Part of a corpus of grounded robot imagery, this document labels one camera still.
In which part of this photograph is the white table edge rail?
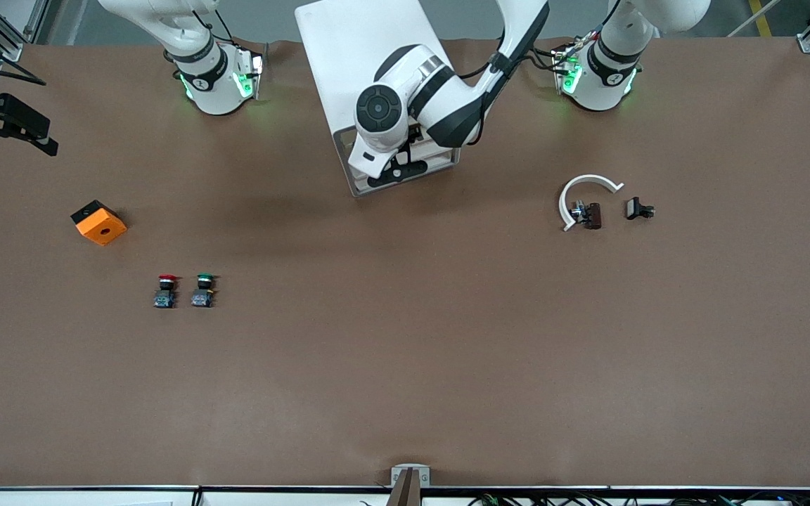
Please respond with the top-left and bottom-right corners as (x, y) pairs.
(0, 487), (810, 506)

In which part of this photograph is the grey metal edge bracket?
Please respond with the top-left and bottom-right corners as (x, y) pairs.
(390, 464), (431, 488)

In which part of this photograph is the orange button enclosure box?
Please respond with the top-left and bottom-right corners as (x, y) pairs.
(70, 200), (129, 247)

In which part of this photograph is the white curved plastic arc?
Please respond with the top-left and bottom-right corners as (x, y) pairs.
(558, 174), (625, 233)

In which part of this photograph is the brown and metal small component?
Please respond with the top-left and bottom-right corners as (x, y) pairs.
(568, 200), (603, 231)

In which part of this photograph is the brown table cover sheet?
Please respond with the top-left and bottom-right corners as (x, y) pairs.
(0, 37), (810, 489)

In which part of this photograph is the red push button switch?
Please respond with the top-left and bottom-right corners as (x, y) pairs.
(153, 274), (179, 310)

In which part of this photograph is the green push button switch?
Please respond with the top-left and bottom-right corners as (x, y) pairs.
(191, 274), (217, 309)

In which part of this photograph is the black floor cable bundle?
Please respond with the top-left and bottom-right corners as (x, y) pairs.
(468, 492), (810, 506)

